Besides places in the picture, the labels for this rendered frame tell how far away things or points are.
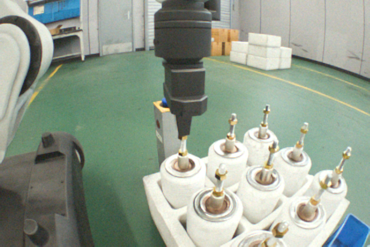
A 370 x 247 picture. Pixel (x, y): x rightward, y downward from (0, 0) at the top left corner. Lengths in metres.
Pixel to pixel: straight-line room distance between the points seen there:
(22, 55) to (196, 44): 0.26
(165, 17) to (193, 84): 0.10
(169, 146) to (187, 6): 0.38
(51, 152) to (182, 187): 0.41
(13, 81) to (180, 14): 0.27
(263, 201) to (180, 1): 0.36
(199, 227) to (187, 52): 0.26
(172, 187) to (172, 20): 0.29
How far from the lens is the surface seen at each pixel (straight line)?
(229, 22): 6.90
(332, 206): 0.44
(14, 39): 0.31
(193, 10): 0.25
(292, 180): 0.46
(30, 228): 0.38
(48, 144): 0.64
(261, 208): 0.39
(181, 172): 0.37
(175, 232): 0.37
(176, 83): 0.26
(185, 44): 0.25
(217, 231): 0.31
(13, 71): 0.31
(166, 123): 0.49
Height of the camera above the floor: 0.51
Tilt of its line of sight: 24 degrees down
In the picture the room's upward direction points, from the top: straight up
